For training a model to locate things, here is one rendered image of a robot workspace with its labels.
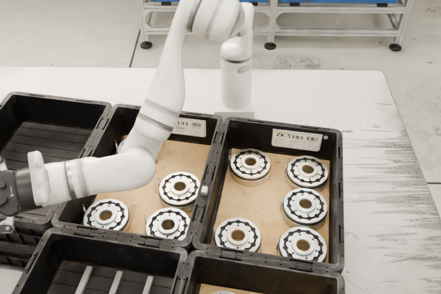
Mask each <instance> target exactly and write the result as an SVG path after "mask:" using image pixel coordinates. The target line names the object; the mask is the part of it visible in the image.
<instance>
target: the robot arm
mask: <svg viewBox="0 0 441 294"><path fill-rule="evenodd" d="M254 25H255V8H254V6H253V4H252V3H244V2H240V1H239V0H180V1H179V4H178V7H177V9H176V12H175V15H174V18H173V21H172V24H171V27H170V30H169V33H168V36H167V39H166V42H165V45H164V48H163V51H162V54H161V58H160V60H159V64H158V67H157V70H156V74H155V76H154V80H153V81H152V84H151V87H150V90H149V91H148V94H147V95H146V98H145V100H144V102H143V104H142V107H141V109H140V111H139V113H138V115H137V118H136V121H135V124H134V126H133V128H132V130H131V132H130V133H129V135H128V137H127V138H126V140H125V142H124V144H123V146H122V147H121V150H120V151H119V154H117V155H113V156H107V157H101V158H97V157H83V158H79V159H73V160H69V161H63V162H55V163H48V164H44V162H43V157H42V154H41V152H38V151H35V152H29V153H28V163H29V167H28V168H24V169H19V170H15V171H11V170H8V169H7V166H6V163H7V161H6V160H5V159H4V158H3V157H2V156H0V171H1V172H0V214H2V215H4V216H6V217H7V219H6V220H3V221H1V222H0V234H11V233H14V232H15V230H16V228H15V227H14V217H15V216H17V215H18V214H20V213H23V212H26V211H31V210H34V209H40V208H44V207H49V206H52V205H58V204H61V203H64V202H66V201H70V200H72V199H77V198H83V197H87V196H91V195H94V194H99V193H109V192H124V191H129V190H135V189H138V188H142V187H143V186H146V185H147V184H149V183H150V182H151V181H152V179H153V178H154V176H155V173H156V164H155V160H156V157H157V155H158V153H159V150H160V148H161V146H162V144H163V142H164V141H165V140H167V139H168V138H169V136H170V134H171V133H172V131H173V128H174V126H175V124H176V122H177V119H178V118H179V115H180V113H181V111H182V108H183V106H184V101H185V96H186V87H185V80H184V71H183V65H182V48H183V44H184V39H185V37H186V33H187V32H192V33H194V34H196V35H198V36H200V37H203V38H205V39H207V40H210V41H212V42H216V43H223V42H224V43H223V44H222V46H221V48H220V63H221V101H222V104H223V105H224V106H225V107H227V108H229V109H232V110H241V109H244V108H246V107H247V106H248V105H249V104H250V102H251V77H252V59H253V31H254ZM229 37H235V38H232V39H229V40H227V39H228V38H229Z"/></svg>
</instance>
